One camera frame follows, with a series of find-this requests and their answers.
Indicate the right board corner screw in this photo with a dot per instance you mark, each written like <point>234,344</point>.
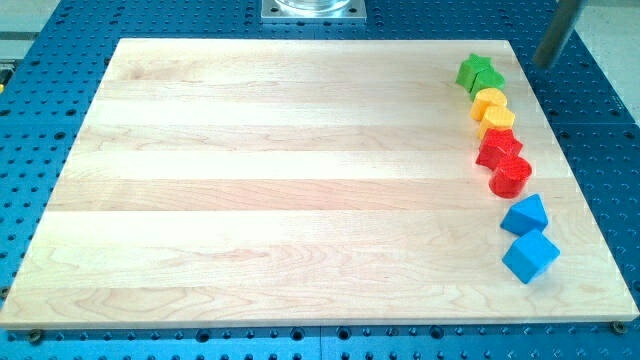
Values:
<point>618,327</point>

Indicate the grey metal pusher rod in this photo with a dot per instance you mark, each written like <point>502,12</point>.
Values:
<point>558,32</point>

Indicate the blue cube block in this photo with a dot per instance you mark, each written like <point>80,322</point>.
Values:
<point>530,255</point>

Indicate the red cylinder block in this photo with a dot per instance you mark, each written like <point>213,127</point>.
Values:
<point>510,176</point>

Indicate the left board corner screw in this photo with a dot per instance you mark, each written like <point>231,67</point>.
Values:
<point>35,336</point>

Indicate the green round block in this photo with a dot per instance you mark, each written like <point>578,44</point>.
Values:
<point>489,78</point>

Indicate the green star block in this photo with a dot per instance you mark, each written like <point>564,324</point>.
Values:
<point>470,68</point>

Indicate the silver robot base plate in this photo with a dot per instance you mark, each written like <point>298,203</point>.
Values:
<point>313,11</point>

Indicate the blue triangle block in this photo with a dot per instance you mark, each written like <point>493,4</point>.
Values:
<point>526,215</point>

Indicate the yellow hexagon block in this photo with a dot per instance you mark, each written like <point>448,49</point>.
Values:
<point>495,117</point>

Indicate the red star block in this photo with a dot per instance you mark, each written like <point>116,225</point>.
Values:
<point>496,145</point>

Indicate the light wooden board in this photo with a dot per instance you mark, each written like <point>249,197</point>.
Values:
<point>219,183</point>

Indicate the board corner screw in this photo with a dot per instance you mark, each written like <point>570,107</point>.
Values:
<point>618,327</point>
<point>35,336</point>

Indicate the yellow round block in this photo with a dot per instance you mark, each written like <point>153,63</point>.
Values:
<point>485,98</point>

